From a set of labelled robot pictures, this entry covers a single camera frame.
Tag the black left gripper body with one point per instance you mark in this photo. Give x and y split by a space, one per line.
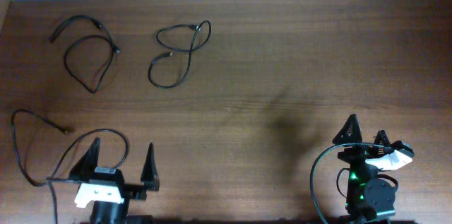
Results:
135 192

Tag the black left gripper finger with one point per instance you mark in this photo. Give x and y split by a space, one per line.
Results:
85 167
149 172

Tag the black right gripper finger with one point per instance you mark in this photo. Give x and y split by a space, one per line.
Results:
381 142
350 132

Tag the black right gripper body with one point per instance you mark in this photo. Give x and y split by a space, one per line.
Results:
357 158

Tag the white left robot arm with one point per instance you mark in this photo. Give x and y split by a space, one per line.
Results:
104 212

